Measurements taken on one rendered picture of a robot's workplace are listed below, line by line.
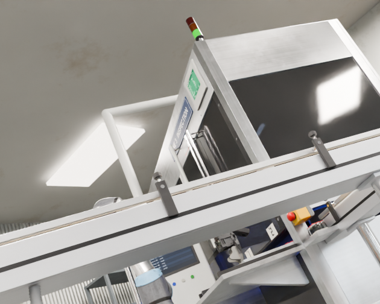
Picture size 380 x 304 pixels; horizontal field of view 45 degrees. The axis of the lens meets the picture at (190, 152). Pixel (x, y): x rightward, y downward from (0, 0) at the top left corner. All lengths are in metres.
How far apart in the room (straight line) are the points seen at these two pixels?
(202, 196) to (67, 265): 0.34
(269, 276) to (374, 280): 0.45
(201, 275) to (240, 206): 1.88
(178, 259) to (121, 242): 1.98
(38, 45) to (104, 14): 0.57
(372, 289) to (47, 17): 2.88
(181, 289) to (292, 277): 0.98
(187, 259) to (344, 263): 1.15
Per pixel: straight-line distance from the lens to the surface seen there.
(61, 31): 3.92
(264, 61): 2.65
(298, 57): 2.77
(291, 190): 1.19
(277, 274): 2.13
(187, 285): 2.96
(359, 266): 2.21
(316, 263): 2.11
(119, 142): 3.39
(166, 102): 3.68
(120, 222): 1.04
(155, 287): 1.95
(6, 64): 4.07
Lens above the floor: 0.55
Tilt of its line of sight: 25 degrees up
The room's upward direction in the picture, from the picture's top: 25 degrees counter-clockwise
